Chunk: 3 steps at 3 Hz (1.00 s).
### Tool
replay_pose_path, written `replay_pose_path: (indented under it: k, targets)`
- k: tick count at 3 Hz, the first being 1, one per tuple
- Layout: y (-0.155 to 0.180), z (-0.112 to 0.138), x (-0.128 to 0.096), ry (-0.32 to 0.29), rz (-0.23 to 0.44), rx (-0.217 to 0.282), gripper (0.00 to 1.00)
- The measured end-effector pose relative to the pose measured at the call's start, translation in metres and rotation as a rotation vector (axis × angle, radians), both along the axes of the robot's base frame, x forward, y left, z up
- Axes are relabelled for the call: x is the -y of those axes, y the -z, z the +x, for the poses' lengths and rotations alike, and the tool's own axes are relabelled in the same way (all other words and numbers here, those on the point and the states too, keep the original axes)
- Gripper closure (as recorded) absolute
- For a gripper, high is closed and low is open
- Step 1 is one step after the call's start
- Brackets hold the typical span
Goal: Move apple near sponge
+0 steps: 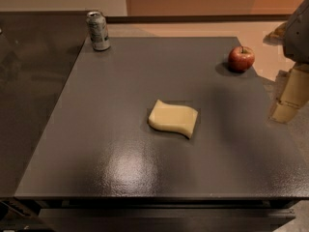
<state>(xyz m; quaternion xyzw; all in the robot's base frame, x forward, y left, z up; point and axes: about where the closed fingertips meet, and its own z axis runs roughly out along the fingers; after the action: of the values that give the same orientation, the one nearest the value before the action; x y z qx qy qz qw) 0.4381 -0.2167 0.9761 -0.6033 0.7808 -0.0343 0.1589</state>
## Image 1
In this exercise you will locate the red apple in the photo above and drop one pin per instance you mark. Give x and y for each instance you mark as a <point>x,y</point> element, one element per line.
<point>241,58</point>

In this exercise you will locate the silver green soda can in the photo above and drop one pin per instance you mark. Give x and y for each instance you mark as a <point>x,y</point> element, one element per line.
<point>98,32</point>

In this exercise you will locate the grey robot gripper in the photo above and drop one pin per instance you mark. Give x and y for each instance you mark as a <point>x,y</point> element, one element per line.
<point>297,36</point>

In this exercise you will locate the yellow sponge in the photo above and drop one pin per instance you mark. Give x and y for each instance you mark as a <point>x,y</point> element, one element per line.
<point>173,118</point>

